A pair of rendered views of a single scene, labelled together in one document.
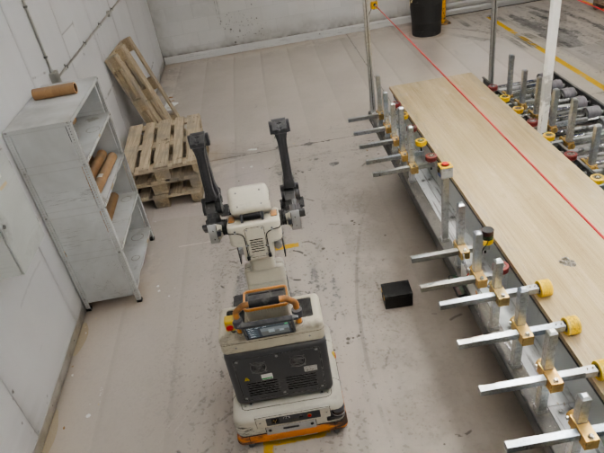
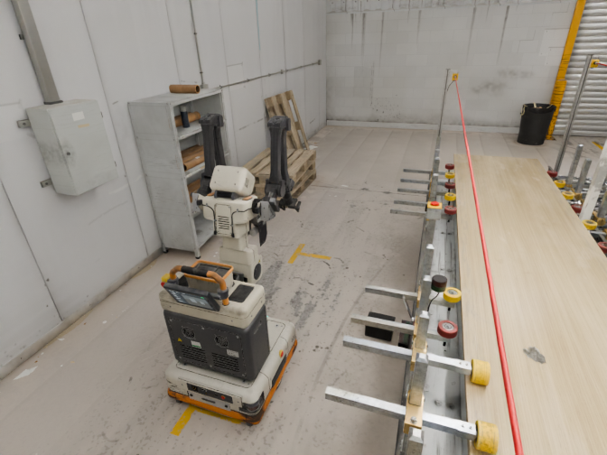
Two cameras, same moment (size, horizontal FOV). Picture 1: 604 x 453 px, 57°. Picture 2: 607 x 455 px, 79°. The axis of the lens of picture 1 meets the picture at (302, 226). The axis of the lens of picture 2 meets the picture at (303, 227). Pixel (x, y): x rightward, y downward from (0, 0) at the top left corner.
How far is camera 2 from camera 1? 1.39 m
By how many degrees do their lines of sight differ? 19
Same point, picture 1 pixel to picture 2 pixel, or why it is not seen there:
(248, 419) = (174, 376)
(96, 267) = (172, 221)
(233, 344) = (167, 301)
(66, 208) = (159, 171)
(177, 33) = (340, 106)
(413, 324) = (381, 358)
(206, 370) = not seen: hidden behind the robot
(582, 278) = (545, 382)
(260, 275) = (229, 254)
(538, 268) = (492, 347)
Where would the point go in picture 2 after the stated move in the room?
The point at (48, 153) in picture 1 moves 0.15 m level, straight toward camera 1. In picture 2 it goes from (153, 125) to (148, 128)
